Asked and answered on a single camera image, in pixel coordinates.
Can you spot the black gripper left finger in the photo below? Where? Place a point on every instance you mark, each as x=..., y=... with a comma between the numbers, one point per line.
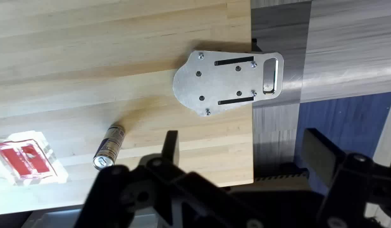
x=170, y=150

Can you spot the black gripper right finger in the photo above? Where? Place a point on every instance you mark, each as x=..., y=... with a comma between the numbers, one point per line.
x=322, y=155

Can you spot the red bull can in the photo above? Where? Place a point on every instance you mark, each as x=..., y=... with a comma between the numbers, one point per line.
x=109, y=147

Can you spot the red card in plastic sleeve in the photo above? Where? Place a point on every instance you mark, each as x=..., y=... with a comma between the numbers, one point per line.
x=28, y=159

